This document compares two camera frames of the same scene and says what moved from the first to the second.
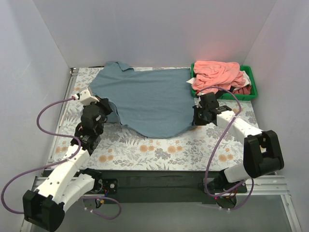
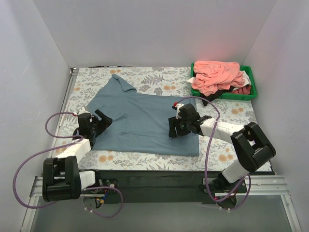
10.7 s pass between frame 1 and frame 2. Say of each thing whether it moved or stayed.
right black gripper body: moved
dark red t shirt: stayed
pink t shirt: stayed
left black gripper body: stayed
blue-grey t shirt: moved
